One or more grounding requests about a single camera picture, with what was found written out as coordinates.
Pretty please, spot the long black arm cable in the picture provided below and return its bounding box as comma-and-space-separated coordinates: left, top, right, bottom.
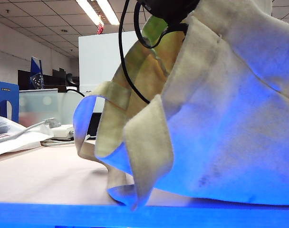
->
118, 0, 151, 105

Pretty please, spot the black monitor cable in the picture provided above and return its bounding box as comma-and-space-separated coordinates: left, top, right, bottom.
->
66, 86, 86, 98

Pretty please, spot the white power strip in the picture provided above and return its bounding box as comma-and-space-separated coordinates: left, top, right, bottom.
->
49, 123, 75, 140

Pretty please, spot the frosted glass partition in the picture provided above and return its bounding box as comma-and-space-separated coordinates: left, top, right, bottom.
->
18, 88, 97, 128

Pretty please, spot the ceiling light panel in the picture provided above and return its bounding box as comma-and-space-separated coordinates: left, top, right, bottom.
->
75, 0, 105, 26
96, 0, 120, 26

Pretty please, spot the grey power strip cable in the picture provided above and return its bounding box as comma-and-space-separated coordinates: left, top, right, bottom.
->
41, 139, 76, 147

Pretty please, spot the looped black arm cable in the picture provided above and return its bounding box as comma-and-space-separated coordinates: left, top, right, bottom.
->
134, 2, 190, 49

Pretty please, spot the blue metal bookend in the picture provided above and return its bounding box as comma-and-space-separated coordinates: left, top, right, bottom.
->
0, 80, 19, 123

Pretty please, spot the cream canvas tote bag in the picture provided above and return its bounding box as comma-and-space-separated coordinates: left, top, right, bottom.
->
72, 0, 289, 212

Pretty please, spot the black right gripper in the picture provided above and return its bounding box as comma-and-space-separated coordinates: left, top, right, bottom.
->
136, 0, 200, 25

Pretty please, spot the blue foreground bar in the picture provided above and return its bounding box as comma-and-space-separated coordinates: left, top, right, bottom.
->
0, 201, 289, 228

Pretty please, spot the grey power plug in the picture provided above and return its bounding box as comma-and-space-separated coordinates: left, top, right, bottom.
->
48, 118, 61, 129

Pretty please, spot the grey plug cable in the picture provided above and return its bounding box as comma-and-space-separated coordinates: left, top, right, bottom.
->
0, 120, 52, 143

